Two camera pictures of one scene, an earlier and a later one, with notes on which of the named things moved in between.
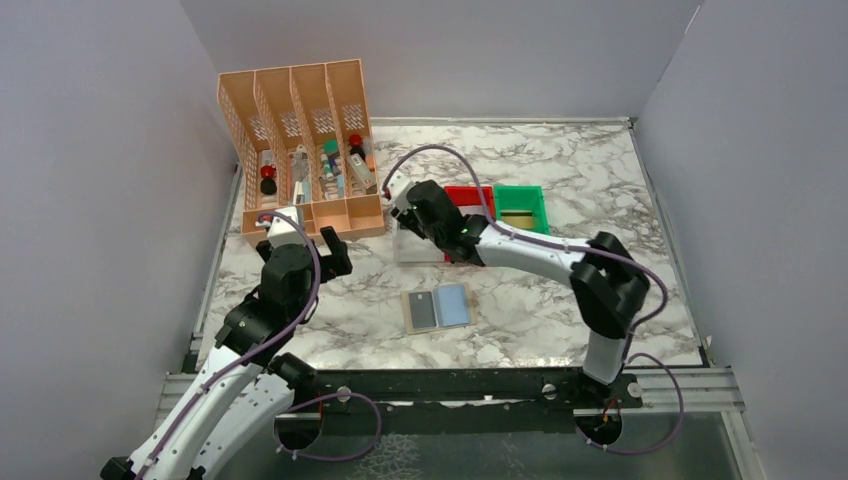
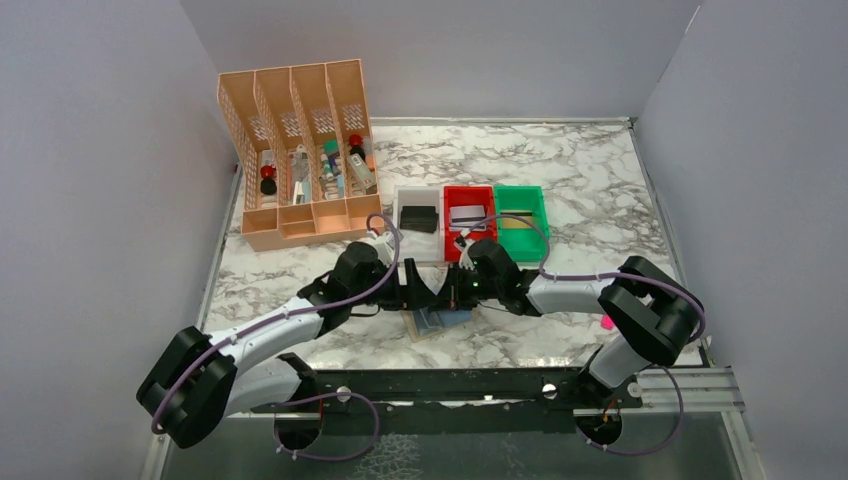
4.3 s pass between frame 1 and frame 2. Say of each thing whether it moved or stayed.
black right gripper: moved
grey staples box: stayed
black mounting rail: stayed
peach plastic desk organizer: stayed
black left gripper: moved
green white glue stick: stayed
